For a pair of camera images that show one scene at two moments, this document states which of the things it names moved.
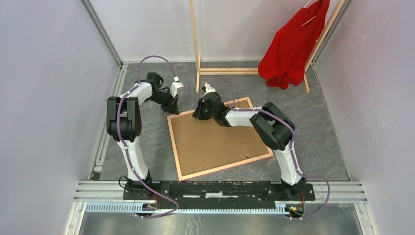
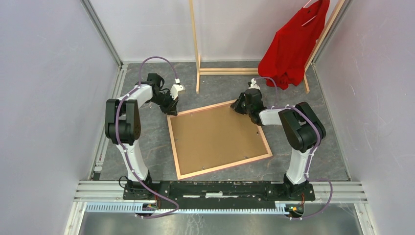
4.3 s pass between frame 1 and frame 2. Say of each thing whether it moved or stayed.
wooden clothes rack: stayed
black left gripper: stayed
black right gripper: moved
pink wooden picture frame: stayed
